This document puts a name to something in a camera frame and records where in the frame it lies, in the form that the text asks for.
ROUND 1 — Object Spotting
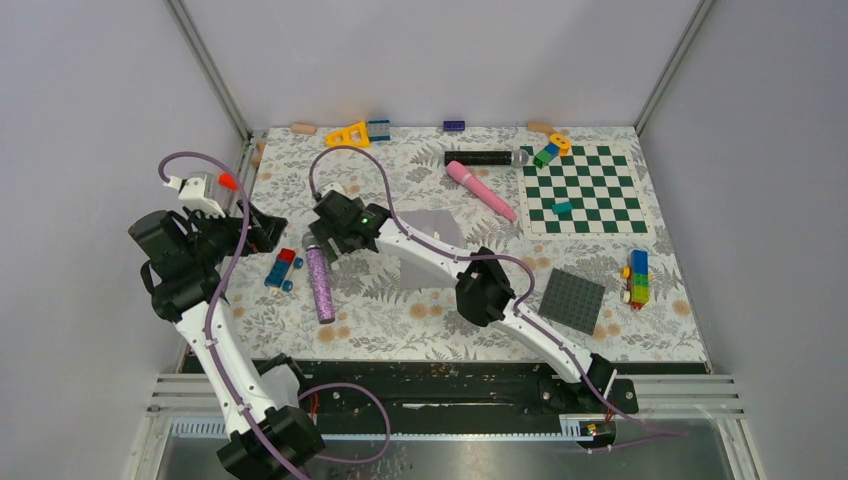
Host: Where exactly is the green white glue stick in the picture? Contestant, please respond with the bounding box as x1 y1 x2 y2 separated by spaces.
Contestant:
324 249 340 271

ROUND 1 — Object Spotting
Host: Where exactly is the light wooden block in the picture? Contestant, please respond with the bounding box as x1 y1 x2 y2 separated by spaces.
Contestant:
290 123 318 136

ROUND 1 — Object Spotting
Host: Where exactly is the green white chessboard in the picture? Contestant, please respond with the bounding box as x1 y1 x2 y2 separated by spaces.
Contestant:
517 143 653 240

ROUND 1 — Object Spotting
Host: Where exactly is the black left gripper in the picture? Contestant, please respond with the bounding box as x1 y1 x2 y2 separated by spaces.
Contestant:
185 198 286 265

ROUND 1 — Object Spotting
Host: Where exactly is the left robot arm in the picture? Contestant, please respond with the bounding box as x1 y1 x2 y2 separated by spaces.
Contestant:
128 207 325 479

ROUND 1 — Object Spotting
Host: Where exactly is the white perforated cable tray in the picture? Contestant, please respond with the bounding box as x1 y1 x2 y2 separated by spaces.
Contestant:
170 415 598 444

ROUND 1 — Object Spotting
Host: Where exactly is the aluminium side rail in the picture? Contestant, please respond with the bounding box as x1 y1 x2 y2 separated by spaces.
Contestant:
189 131 268 343

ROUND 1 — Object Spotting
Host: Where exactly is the black microphone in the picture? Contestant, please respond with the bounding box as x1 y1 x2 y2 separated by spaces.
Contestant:
443 149 530 167

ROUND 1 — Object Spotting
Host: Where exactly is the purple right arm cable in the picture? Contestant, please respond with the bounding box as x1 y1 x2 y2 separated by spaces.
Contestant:
308 145 690 455

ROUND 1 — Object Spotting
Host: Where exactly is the green blue toy brick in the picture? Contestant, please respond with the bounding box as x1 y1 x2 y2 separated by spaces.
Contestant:
532 143 560 169

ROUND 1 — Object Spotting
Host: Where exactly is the purple glitter microphone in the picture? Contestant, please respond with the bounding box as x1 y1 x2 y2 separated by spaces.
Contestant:
302 232 336 325

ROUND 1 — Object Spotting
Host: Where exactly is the purple flat toy brick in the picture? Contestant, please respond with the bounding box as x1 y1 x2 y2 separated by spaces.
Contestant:
442 120 466 132

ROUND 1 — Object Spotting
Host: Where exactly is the pink microphone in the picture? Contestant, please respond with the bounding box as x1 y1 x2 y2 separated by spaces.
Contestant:
446 161 517 222

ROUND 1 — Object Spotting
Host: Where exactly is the red plastic cylinder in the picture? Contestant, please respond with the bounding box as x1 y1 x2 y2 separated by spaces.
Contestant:
217 173 240 191

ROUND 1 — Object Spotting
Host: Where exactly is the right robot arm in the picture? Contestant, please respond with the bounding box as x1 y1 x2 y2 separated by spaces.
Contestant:
309 190 617 412

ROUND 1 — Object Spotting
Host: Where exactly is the dark grey studded baseplate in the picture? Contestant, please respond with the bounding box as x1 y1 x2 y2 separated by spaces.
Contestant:
538 268 605 335

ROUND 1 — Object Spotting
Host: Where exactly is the yellow triangle shape toy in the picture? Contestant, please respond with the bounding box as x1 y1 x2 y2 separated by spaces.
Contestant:
325 121 371 148

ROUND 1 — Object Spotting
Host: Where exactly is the floral patterned table mat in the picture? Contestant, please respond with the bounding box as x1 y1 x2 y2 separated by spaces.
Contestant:
227 127 708 363

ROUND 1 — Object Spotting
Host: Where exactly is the multicolour brick stack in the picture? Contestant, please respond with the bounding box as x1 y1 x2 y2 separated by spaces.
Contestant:
621 249 651 310

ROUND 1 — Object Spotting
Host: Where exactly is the teal cube on chessboard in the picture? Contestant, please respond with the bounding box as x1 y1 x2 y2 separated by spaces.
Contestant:
551 202 573 215

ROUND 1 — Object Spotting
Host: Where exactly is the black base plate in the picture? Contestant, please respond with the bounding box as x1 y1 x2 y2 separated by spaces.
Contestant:
182 356 710 435

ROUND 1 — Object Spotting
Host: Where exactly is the blue red toy car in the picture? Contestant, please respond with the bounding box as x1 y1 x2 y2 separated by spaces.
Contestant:
264 248 304 292

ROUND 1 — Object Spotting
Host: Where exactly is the wooden block by rail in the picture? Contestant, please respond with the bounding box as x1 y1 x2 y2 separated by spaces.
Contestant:
251 141 267 169

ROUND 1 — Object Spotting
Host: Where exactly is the grey and blue brick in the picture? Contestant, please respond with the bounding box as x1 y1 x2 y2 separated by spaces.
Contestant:
366 119 391 142

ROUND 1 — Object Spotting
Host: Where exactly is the orange yellow ring toy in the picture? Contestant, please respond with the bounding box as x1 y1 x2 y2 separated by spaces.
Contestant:
549 133 572 156

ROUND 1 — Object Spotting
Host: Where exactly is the wooden block back right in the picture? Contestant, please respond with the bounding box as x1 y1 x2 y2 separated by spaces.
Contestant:
526 121 557 136

